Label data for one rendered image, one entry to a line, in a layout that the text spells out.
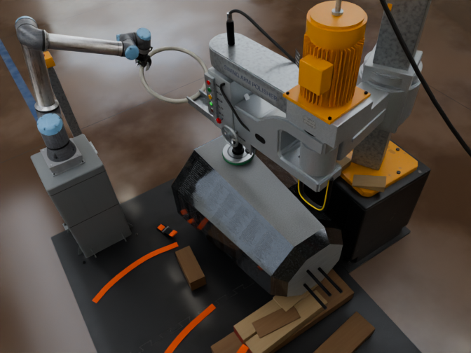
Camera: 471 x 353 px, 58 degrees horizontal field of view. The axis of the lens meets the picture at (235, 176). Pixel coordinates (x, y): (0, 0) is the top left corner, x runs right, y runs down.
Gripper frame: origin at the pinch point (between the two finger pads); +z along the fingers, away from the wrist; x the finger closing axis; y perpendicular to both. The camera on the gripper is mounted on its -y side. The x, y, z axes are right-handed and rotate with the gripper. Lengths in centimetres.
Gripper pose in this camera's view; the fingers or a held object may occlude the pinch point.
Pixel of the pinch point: (144, 66)
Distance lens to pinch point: 323.4
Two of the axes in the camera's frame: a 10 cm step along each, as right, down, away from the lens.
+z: -2.1, 4.1, 8.9
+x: 9.2, 3.9, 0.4
